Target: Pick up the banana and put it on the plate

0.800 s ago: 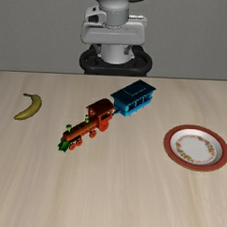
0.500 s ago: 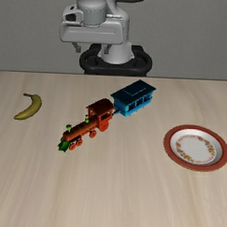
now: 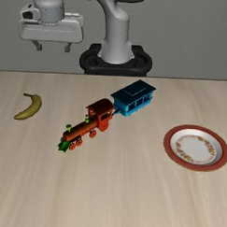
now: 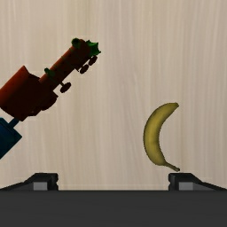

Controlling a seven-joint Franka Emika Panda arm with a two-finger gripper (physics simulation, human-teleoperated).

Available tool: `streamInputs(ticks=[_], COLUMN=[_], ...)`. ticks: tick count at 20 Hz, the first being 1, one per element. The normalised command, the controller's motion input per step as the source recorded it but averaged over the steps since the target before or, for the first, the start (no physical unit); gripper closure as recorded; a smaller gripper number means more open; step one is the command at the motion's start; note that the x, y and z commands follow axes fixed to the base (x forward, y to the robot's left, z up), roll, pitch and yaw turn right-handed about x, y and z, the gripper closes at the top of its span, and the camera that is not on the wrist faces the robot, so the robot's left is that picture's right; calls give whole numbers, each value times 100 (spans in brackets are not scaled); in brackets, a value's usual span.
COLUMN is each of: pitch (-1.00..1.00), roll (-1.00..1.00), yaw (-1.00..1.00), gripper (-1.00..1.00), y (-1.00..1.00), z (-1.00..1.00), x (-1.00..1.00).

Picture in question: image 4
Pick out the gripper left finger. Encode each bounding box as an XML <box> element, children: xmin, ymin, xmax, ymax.
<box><xmin>0</xmin><ymin>172</ymin><xmax>59</xmax><ymax>192</ymax></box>

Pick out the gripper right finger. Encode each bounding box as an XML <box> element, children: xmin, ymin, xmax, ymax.
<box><xmin>168</xmin><ymin>172</ymin><xmax>227</xmax><ymax>192</ymax></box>

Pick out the yellow banana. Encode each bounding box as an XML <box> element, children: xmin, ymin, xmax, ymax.
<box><xmin>143</xmin><ymin>102</ymin><xmax>181</xmax><ymax>173</ymax></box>

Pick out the red toy train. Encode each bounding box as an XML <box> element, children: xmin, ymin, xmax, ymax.
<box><xmin>0</xmin><ymin>37</ymin><xmax>102</xmax><ymax>160</ymax></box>

